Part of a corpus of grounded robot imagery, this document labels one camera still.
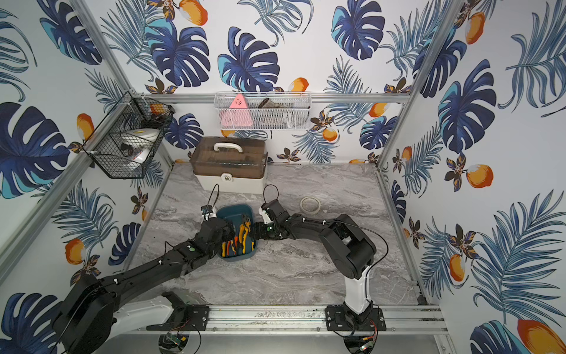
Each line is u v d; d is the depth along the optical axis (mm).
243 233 929
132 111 904
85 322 407
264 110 925
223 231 672
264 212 877
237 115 894
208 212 745
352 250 502
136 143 808
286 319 749
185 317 686
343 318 663
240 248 900
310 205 1041
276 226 734
